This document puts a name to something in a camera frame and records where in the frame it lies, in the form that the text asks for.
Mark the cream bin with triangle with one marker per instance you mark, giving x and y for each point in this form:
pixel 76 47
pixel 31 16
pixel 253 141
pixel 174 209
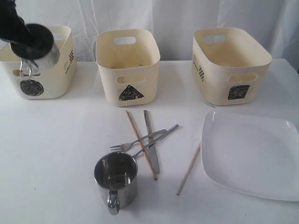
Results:
pixel 128 62

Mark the steel mug fixed handle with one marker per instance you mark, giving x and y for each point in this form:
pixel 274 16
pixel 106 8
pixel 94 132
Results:
pixel 116 177

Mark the white curtain backdrop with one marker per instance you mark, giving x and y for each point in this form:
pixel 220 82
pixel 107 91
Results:
pixel 273 23

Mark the steel spoon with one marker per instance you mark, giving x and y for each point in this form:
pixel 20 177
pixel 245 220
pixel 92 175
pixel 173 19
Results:
pixel 146 147

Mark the cream bin with circle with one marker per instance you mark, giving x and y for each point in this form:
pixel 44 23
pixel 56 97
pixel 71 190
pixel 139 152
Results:
pixel 48 84

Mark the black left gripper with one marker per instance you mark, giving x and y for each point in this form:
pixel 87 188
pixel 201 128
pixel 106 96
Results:
pixel 36 41

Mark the steel cup folding handle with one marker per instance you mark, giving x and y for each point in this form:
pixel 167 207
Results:
pixel 37 60

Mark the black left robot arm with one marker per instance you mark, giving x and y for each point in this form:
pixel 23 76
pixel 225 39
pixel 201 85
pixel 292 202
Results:
pixel 10 22

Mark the steel table knife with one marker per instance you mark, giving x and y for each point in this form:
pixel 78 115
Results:
pixel 152 152

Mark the white square plate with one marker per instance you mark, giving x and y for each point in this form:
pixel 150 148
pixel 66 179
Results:
pixel 257 156

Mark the steel fork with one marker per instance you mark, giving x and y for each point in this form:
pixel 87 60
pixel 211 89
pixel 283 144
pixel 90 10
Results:
pixel 126 146

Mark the cream bin with square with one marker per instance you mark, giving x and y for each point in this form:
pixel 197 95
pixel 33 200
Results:
pixel 228 65

